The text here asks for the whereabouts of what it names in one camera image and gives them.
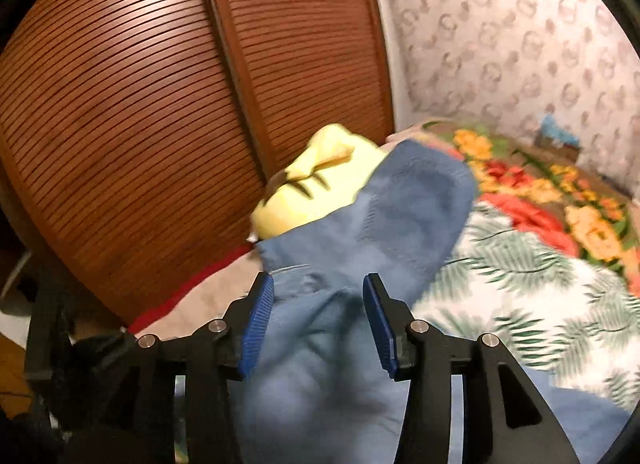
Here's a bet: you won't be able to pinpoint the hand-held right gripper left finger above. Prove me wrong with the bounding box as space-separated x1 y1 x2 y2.
132 270 276 464

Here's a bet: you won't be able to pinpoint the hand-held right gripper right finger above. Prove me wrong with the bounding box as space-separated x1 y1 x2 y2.
362 273 583 464

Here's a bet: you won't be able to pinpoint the blue denim jeans pants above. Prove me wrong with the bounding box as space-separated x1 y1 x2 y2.
232 269 632 464

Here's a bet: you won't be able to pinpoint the folded blue denim jeans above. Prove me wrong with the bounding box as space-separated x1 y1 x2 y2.
254 138 477 295

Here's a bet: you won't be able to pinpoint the leaf-print bedsheet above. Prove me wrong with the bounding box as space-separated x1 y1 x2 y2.
412 199 640 414

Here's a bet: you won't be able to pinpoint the yellow plush toy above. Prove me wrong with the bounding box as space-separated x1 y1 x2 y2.
249 123 389 241

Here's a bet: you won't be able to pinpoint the floral blanket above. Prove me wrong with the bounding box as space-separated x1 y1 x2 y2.
387 118 640 297

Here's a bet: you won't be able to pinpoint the wooden louvered closet doors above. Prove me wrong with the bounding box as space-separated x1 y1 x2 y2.
0 0 397 337

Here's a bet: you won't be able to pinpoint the cardboard box with blue cloth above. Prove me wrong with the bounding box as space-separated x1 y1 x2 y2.
536 115 582 163

